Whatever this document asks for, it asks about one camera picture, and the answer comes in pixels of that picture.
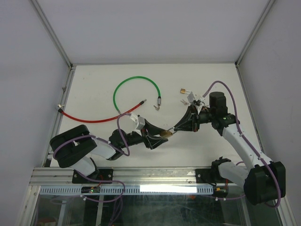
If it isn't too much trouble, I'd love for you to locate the brass long-shackle padlock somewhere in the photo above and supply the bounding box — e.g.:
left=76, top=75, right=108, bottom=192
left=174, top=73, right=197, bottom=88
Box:
left=180, top=89, right=192, bottom=95

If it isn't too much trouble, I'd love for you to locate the green cable lock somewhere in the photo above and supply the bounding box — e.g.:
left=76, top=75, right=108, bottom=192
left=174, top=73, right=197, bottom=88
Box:
left=112, top=76, right=162, bottom=114

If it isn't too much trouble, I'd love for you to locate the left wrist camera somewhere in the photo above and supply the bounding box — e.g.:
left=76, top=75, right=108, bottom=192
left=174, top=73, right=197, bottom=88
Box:
left=130, top=113, right=145, bottom=131

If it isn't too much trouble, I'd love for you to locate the red cable lock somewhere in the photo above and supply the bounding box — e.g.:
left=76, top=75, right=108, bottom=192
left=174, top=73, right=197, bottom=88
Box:
left=57, top=99, right=147, bottom=123

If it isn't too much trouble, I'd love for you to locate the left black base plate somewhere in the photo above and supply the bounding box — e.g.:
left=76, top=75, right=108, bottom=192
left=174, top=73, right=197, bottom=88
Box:
left=72, top=168, right=113, bottom=184

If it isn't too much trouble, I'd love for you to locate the white slotted cable duct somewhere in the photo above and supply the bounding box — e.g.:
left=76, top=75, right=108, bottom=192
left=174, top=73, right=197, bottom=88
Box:
left=40, top=185, right=214, bottom=196

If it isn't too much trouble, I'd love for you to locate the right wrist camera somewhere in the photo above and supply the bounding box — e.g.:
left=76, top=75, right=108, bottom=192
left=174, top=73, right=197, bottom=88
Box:
left=187, top=93, right=205, bottom=113

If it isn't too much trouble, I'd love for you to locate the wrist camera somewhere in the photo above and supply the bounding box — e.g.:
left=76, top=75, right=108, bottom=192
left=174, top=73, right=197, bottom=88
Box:
left=130, top=113, right=145, bottom=131
left=187, top=93, right=205, bottom=113

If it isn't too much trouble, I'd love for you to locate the aluminium front rail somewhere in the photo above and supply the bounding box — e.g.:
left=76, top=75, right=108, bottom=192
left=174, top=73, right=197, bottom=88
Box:
left=29, top=167, right=209, bottom=186

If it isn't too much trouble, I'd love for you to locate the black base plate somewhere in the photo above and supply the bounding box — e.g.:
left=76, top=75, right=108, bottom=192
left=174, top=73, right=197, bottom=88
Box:
left=72, top=168, right=113, bottom=184
left=195, top=168, right=226, bottom=186

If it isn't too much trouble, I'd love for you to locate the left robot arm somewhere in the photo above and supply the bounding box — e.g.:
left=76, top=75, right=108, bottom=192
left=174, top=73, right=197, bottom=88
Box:
left=49, top=115, right=168, bottom=183

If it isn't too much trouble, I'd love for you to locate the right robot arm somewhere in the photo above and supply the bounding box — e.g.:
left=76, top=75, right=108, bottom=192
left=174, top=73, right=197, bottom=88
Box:
left=173, top=92, right=286, bottom=205

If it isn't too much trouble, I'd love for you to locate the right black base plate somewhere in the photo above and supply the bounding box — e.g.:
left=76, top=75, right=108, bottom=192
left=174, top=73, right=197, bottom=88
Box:
left=195, top=168, right=226, bottom=186

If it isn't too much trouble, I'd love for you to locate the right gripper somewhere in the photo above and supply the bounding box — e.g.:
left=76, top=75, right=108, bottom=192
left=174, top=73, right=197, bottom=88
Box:
left=173, top=104, right=215, bottom=132

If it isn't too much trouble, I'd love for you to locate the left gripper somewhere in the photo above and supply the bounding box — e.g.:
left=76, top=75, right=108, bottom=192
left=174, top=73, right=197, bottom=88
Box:
left=120, top=120, right=168, bottom=149

